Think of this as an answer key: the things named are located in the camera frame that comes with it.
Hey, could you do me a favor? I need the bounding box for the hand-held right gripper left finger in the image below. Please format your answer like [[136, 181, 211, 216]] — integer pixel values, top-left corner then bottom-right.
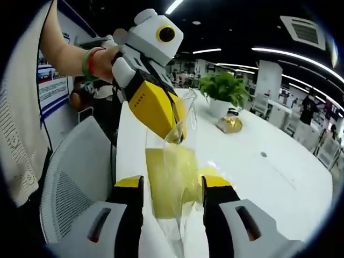
[[45, 174, 146, 258]]

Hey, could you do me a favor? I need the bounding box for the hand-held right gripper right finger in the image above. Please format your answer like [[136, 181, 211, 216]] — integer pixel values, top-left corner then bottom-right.
[[200, 174, 306, 258]]

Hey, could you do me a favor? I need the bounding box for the yellow silicone block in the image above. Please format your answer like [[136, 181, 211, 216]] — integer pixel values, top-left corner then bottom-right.
[[144, 87, 206, 258], [197, 161, 237, 189]]

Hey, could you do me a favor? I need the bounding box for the person's left hand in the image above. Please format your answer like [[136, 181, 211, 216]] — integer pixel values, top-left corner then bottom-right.
[[94, 45, 122, 84]]

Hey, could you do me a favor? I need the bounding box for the white ceiling strip light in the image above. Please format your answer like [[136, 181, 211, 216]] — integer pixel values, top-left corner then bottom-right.
[[165, 0, 184, 15], [192, 48, 223, 54], [251, 47, 344, 85]]

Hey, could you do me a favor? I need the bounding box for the green potted plant white pot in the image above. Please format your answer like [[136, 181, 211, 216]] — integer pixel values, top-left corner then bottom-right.
[[198, 71, 252, 119]]

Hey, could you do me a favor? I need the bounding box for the gold foil packet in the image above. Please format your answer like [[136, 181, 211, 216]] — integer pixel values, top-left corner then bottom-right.
[[217, 116, 244, 134]]

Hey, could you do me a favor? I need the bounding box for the grey mesh office chair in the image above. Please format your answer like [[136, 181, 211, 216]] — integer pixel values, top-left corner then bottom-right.
[[39, 115, 119, 244]]

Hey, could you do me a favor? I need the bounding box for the white office chair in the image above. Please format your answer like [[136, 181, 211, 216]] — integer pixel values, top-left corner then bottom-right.
[[314, 135, 342, 173]]

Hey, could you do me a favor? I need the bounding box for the white ceiling air vent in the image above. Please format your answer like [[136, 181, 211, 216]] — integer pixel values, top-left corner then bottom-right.
[[279, 15, 330, 51]]

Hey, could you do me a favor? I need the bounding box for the red string bracelet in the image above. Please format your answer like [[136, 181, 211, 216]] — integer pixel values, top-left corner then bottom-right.
[[87, 47, 107, 78]]

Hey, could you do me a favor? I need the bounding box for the green bead bracelet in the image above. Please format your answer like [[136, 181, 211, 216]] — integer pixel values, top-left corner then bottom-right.
[[81, 48, 104, 83]]

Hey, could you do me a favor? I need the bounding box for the blue white wall poster board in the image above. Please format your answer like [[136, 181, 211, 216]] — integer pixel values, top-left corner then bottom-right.
[[37, 10, 99, 127]]

